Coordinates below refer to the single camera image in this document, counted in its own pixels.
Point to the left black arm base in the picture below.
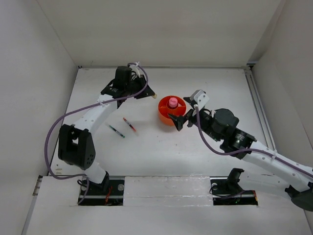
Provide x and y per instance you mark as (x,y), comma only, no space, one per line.
(109,193)

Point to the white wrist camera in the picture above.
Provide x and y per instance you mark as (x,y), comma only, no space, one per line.
(199,98)
(136,67)

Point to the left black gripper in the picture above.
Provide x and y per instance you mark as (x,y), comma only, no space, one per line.
(146,93)

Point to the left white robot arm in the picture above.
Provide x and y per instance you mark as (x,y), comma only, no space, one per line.
(76,146)

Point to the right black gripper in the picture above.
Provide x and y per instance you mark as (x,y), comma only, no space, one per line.
(179,121)

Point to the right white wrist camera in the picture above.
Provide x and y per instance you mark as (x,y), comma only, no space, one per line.
(199,98)

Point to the orange round divided container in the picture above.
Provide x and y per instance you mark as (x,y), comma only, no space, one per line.
(164,111)

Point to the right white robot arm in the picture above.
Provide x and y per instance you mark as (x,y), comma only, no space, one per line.
(287,178)

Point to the green pen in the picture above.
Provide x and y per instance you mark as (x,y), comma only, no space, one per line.
(116,131)

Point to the pink capped glue bottle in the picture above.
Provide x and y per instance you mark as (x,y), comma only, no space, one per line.
(172,103)

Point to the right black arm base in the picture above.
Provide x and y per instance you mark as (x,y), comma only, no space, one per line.
(227,192)

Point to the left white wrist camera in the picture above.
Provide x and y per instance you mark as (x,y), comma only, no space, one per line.
(136,67)

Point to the orange capped red pen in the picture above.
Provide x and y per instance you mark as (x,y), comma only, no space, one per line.
(131,126)

